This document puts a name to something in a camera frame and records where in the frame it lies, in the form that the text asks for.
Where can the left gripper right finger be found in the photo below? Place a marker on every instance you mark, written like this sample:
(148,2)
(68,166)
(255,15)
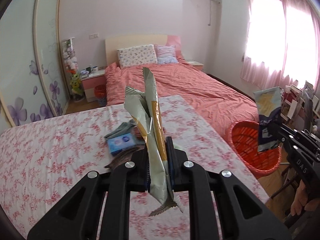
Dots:
(176,159)

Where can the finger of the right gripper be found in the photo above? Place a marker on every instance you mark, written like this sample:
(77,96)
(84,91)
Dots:
(277,131)

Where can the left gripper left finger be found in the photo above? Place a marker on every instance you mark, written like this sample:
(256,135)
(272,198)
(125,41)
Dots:
(140,177)

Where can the blue snack bag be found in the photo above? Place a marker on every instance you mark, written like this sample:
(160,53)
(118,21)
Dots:
(268,103)

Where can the red plastic trash basket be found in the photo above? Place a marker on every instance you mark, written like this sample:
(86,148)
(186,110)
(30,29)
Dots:
(242,136)

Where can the right human hand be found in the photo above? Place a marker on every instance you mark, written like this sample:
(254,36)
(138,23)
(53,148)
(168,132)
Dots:
(301,201)

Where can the cluttered desk with boxes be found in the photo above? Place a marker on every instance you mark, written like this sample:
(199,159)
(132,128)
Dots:
(298,108)

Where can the blue tissue pack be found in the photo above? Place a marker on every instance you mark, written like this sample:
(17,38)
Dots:
(120,143)

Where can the red checked cloth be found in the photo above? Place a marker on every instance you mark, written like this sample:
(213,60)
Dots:
(137,134)

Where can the grey green cloth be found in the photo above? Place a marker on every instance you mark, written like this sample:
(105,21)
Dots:
(123,128)

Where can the small red basket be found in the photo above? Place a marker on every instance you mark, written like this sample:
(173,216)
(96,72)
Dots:
(100,94)

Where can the pink window curtain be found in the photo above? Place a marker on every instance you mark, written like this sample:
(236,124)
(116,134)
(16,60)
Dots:
(282,45)

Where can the pink white left nightstand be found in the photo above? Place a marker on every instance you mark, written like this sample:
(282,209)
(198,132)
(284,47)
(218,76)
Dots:
(93,80)

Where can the right nightstand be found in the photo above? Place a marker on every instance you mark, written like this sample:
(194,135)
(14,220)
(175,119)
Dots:
(196,64)

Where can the bed with coral duvet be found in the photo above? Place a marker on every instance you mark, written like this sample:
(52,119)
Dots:
(220,105)

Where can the floral white pillow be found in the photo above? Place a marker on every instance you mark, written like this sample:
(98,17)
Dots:
(137,55)

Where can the pink striped pillow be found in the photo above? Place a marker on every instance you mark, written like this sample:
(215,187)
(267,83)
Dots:
(166,54)

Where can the plush toy stack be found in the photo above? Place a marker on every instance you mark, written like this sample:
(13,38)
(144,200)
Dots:
(72,71)

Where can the glass floral wardrobe door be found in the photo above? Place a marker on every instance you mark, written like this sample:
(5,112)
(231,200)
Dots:
(33,83)

